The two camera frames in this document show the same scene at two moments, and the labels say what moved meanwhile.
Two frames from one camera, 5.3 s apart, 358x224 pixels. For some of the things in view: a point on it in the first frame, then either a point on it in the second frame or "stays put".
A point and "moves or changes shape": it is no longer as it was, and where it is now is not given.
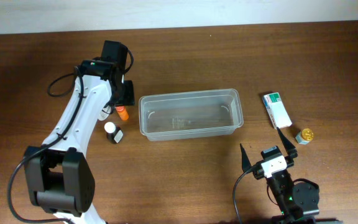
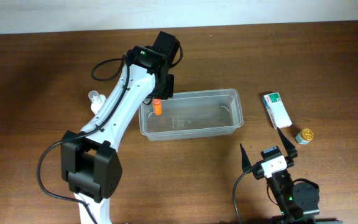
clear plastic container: (190, 114) stays put
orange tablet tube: (122, 112) moves or changes shape
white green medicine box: (276, 110) stays put
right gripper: (289, 147) stays put
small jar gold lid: (304, 136) stays put
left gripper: (129, 99) -> (169, 92)
